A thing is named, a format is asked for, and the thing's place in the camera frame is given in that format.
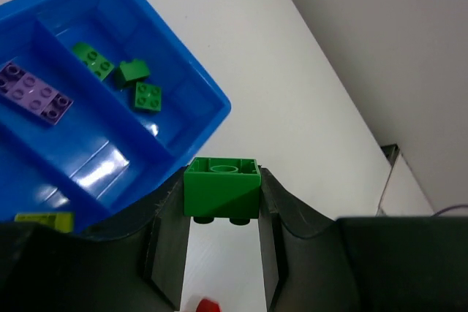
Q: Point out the red small lego brick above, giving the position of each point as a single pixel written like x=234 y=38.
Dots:
x=207 y=305

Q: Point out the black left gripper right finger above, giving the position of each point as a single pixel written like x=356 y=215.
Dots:
x=379 y=263

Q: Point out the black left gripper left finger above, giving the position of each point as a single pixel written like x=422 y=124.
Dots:
x=132 y=261

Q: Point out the purple butterfly lego brick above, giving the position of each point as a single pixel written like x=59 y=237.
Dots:
x=32 y=94

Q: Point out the green small lego brick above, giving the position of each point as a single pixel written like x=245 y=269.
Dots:
x=222 y=188

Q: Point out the green square lego brick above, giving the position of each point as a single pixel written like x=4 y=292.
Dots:
x=128 y=73

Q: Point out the green curved lego brick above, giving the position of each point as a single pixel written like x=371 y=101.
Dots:
x=94 y=60

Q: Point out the lime curved lego brick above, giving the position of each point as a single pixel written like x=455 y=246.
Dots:
x=59 y=221

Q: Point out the blue divided plastic bin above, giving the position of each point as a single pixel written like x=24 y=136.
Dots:
x=103 y=154

